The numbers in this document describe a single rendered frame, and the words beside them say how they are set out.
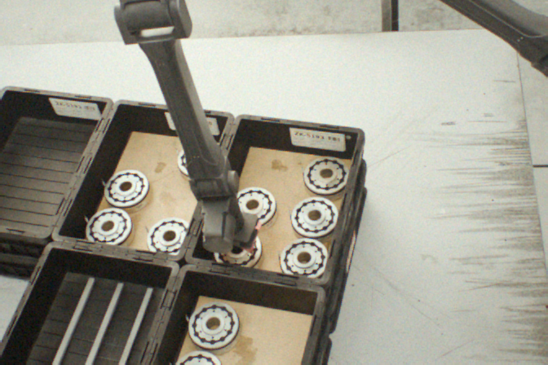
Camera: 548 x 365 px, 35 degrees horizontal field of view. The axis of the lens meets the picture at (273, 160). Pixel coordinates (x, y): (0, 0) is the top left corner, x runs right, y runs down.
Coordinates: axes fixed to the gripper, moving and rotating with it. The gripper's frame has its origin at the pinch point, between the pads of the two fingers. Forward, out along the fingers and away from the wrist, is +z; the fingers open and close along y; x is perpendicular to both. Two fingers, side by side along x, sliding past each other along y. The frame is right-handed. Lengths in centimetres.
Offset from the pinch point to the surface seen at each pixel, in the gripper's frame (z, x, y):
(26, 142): 5, 16, -63
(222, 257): 1.1, -3.0, -2.5
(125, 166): 4.9, 15.3, -35.2
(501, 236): 18, 26, 51
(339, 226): -5.8, 6.8, 20.8
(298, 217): 1.5, 10.7, 10.0
